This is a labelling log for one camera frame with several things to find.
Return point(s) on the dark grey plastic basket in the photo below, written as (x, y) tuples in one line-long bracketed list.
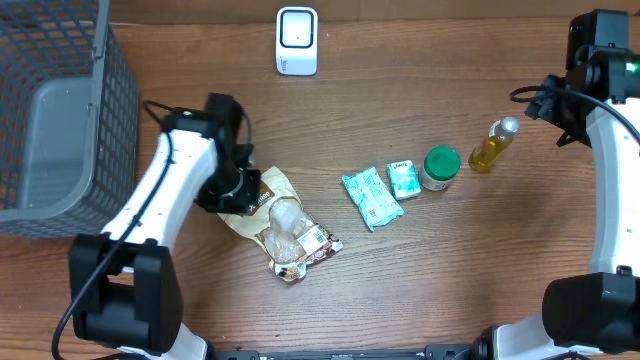
[(70, 107)]

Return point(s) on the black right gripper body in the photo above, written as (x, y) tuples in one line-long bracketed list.
[(545, 107)]

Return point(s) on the brown snack bag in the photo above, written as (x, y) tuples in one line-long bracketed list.
[(278, 223)]

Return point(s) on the tissue pack white green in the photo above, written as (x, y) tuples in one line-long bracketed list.
[(404, 180)]

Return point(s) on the green lid jar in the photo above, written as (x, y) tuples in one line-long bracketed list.
[(440, 167)]

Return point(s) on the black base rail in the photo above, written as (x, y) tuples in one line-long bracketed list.
[(350, 354)]

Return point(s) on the yellow oil bottle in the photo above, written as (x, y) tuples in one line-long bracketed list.
[(501, 134)]

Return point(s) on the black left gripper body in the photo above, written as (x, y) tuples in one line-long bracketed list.
[(230, 190)]

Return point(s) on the teal snack packet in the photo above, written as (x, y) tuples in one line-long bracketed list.
[(371, 196)]

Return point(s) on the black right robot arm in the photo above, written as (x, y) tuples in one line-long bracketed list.
[(596, 103)]

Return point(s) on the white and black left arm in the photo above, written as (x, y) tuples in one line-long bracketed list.
[(125, 293)]

